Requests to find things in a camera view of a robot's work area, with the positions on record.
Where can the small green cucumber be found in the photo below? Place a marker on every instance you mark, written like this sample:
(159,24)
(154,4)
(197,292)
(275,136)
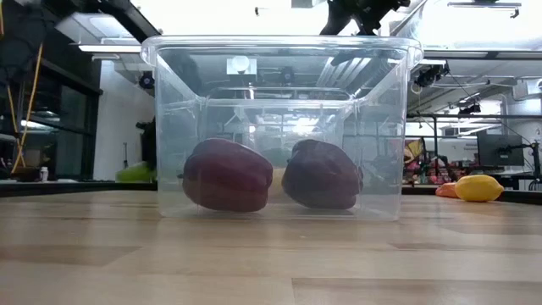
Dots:
(135,174)

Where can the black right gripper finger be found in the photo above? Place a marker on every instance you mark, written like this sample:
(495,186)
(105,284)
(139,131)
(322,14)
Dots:
(336,14)

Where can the ceiling light bar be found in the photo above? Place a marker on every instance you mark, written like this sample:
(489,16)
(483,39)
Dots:
(110,48)

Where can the orange persimmon fruit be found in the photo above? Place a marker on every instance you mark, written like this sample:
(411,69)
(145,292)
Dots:
(446,190)

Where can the white bottle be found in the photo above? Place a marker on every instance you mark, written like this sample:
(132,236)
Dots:
(43,174)

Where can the black monitor on arm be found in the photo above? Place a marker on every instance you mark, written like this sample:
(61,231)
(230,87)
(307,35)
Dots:
(499,150)

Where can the clear plastic container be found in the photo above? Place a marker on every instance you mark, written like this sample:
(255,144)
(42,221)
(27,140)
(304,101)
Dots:
(381,169)

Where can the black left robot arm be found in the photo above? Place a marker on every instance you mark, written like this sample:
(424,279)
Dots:
(21,34)

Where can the dark red bell pepper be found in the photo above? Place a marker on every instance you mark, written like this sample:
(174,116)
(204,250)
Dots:
(228,178)
(322,178)

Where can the black ceiling fixture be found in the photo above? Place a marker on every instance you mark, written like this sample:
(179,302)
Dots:
(469,109)
(146,80)
(429,76)

